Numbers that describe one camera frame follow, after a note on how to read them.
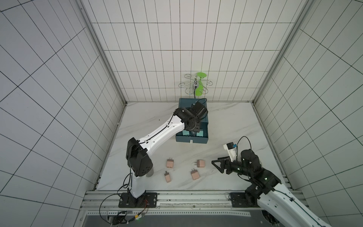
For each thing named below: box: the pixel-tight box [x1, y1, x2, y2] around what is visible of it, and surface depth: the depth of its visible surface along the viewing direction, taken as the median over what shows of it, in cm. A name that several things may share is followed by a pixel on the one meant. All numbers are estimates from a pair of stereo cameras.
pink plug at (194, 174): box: [190, 168, 200, 181], surface depth 82 cm
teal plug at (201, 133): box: [196, 130, 204, 137], surface depth 81 cm
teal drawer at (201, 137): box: [175, 115, 209, 144], surface depth 81 cm
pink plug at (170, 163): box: [166, 157, 174, 169], surface depth 87 cm
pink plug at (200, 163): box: [193, 159, 206, 168], surface depth 86 cm
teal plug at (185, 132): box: [182, 130, 190, 136], surface depth 83 cm
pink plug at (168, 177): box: [164, 170, 172, 184], surface depth 81 cm
